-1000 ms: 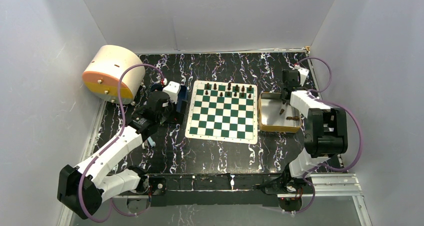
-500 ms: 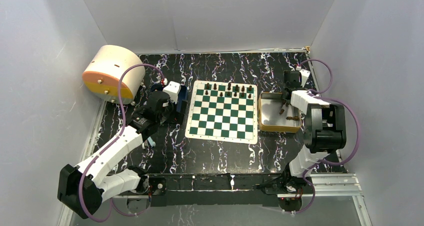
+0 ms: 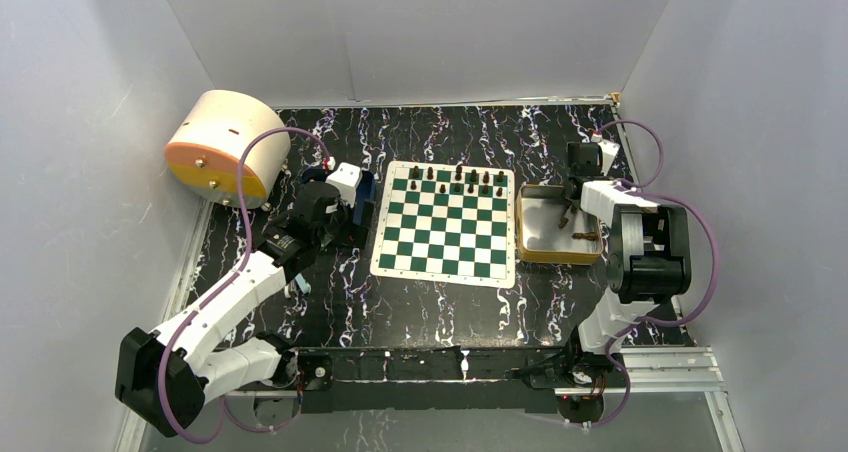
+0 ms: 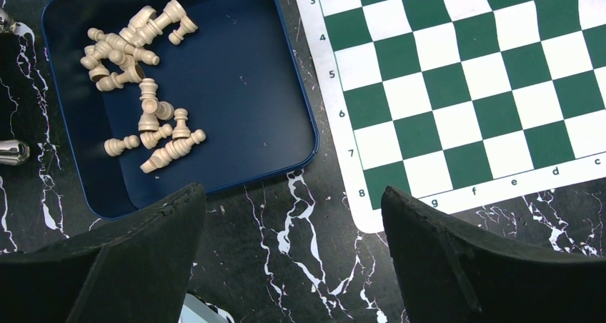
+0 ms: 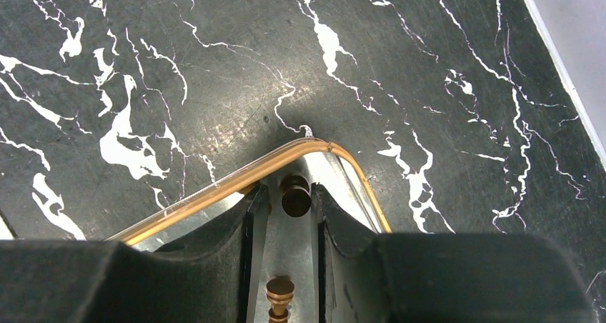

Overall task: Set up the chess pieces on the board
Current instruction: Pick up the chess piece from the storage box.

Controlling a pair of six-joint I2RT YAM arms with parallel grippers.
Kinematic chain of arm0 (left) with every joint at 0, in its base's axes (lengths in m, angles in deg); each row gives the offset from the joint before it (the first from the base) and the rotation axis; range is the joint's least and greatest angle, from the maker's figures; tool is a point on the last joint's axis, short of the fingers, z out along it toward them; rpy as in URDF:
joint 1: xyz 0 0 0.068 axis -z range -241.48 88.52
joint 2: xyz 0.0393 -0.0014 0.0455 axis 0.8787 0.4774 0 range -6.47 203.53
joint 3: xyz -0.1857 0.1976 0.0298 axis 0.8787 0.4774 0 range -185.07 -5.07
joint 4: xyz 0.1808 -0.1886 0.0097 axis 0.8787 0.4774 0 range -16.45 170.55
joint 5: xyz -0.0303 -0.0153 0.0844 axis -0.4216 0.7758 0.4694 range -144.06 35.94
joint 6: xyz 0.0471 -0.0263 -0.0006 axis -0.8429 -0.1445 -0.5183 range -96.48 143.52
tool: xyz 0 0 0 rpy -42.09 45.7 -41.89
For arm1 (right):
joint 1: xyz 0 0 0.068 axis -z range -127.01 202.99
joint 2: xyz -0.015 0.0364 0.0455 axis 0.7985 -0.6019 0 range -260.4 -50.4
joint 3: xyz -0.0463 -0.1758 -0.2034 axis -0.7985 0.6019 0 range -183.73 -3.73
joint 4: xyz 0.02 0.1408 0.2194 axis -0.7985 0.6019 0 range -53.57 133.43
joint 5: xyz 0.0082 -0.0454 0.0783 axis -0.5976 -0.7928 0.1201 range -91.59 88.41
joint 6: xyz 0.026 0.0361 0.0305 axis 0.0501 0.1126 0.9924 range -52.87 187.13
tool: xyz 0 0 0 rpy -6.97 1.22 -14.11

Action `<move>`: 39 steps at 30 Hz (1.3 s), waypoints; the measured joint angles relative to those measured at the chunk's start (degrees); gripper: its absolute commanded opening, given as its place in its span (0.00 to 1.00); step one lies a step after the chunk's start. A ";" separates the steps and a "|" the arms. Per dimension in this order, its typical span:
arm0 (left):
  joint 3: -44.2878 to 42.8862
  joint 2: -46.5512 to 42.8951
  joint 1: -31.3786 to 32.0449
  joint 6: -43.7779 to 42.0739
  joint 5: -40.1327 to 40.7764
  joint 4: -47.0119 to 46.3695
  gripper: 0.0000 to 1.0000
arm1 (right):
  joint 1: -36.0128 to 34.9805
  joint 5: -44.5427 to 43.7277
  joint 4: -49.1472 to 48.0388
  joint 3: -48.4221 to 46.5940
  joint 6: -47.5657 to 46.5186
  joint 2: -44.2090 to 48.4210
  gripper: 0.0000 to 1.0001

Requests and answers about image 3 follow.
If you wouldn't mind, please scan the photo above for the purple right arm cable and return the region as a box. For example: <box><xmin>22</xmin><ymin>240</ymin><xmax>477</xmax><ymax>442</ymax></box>
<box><xmin>596</xmin><ymin>118</ymin><xmax>722</xmax><ymax>430</ymax></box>

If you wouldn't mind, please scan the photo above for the blue square tray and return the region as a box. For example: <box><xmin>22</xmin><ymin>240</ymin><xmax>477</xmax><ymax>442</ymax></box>
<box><xmin>300</xmin><ymin>162</ymin><xmax>376</xmax><ymax>248</ymax></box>

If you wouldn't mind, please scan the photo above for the green white chess board mat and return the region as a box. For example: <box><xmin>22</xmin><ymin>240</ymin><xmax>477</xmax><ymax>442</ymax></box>
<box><xmin>370</xmin><ymin>161</ymin><xmax>519</xmax><ymax>289</ymax></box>

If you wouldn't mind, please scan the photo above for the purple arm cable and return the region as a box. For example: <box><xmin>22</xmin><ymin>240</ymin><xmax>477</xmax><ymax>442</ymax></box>
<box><xmin>596</xmin><ymin>118</ymin><xmax>722</xmax><ymax>430</ymax></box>
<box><xmin>157</xmin><ymin>126</ymin><xmax>333</xmax><ymax>445</ymax></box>

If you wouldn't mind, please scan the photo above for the aluminium rail frame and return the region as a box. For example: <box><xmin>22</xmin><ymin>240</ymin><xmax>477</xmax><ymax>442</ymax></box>
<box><xmin>621</xmin><ymin>346</ymin><xmax>726</xmax><ymax>393</ymax></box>

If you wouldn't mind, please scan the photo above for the beige rectangular tin tray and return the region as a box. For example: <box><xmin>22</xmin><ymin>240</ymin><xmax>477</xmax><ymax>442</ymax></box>
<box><xmin>516</xmin><ymin>184</ymin><xmax>603</xmax><ymax>265</ymax></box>

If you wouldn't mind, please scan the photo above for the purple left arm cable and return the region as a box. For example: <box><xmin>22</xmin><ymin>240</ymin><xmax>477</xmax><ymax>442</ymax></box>
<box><xmin>157</xmin><ymin>126</ymin><xmax>333</xmax><ymax>445</ymax></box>

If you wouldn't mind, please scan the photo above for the cream orange cylindrical drum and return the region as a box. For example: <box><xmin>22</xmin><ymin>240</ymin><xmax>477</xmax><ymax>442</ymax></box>
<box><xmin>164</xmin><ymin>89</ymin><xmax>291</xmax><ymax>209</ymax></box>

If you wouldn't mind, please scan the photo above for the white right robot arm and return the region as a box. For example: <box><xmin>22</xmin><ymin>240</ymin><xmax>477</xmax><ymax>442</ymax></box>
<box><xmin>563</xmin><ymin>142</ymin><xmax>691</xmax><ymax>386</ymax></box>

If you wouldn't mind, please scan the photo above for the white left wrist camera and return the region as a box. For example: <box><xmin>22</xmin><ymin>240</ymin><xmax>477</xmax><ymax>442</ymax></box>
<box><xmin>325</xmin><ymin>162</ymin><xmax>362</xmax><ymax>207</ymax></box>

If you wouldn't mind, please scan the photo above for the small white blue clip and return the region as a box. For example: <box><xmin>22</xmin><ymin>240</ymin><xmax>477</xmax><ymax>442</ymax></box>
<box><xmin>290</xmin><ymin>273</ymin><xmax>312</xmax><ymax>295</ymax></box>

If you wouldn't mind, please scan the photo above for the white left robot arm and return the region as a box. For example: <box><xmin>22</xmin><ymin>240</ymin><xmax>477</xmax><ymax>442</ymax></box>
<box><xmin>115</xmin><ymin>172</ymin><xmax>376</xmax><ymax>442</ymax></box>

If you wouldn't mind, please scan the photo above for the black base frame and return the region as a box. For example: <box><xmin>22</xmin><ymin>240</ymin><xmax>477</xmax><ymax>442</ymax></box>
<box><xmin>291</xmin><ymin>346</ymin><xmax>625</xmax><ymax>422</ymax></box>

